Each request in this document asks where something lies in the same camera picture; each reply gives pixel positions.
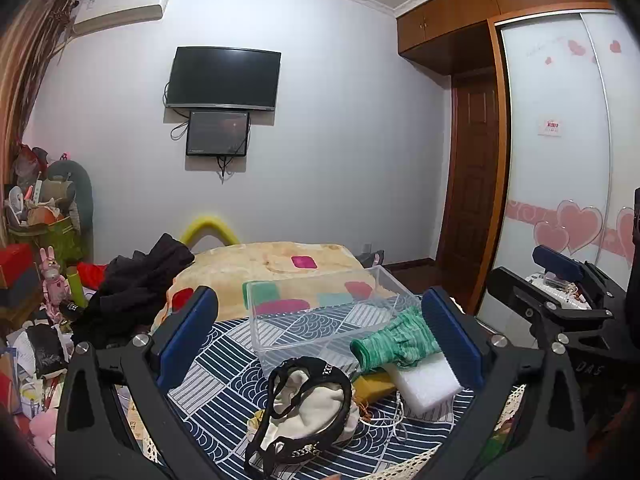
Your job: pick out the pink rabbit toy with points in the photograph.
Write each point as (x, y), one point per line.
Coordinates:
(52, 285)

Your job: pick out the brown wooden door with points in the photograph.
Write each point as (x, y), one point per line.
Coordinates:
(472, 185)

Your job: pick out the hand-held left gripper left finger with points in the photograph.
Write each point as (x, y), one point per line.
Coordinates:
(187, 340)

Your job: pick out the clear plastic storage box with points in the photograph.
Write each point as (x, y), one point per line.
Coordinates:
(320, 327)

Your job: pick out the navy patterned bed sheet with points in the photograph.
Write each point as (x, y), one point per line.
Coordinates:
(225, 380)

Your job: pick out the small black wall monitor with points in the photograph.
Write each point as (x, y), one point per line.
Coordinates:
(217, 133)

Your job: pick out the white air conditioner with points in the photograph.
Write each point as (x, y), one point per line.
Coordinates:
(117, 12)

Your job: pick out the cream lace trim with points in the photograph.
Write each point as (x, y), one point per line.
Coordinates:
(510, 410)

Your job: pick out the white wardrobe with pink hearts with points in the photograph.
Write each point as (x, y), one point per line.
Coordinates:
(555, 185)

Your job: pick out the cream pouch with black trim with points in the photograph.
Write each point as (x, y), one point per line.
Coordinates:
(312, 410)

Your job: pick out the wall-mounted black television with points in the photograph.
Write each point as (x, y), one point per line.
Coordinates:
(224, 77)

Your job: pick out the wooden overhead cabinet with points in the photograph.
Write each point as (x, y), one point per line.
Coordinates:
(465, 15)

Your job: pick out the yellow foam tube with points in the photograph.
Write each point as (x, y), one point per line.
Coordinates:
(207, 222)

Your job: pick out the black plastic bag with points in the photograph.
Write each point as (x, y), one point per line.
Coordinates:
(45, 350)

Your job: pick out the pile of black clothes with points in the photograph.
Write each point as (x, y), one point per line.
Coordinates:
(130, 290)

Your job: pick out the dark slipper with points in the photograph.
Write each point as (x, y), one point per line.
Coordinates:
(372, 258)

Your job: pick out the red box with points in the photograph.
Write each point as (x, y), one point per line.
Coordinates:
(17, 262)

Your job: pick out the yellow-green tube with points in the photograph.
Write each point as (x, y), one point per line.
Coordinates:
(76, 287)

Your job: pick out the red and white sticker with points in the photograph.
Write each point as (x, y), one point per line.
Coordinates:
(550, 127)

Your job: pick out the brown striped curtain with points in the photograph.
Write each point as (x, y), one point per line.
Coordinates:
(25, 70)

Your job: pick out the green box of clutter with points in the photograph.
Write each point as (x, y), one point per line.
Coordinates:
(55, 240)

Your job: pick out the green knitted sock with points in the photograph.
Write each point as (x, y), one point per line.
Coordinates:
(400, 340)

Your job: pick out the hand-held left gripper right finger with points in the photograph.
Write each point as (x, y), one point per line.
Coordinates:
(452, 345)

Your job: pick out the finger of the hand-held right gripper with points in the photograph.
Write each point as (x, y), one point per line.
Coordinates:
(515, 290)
(556, 261)

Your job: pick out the beige blanket with coloured patches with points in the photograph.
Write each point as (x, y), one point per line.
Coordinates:
(260, 265)

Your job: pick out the red cloth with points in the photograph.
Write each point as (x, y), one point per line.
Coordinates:
(92, 275)

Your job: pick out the white foam sponge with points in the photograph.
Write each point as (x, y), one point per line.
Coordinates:
(427, 385)

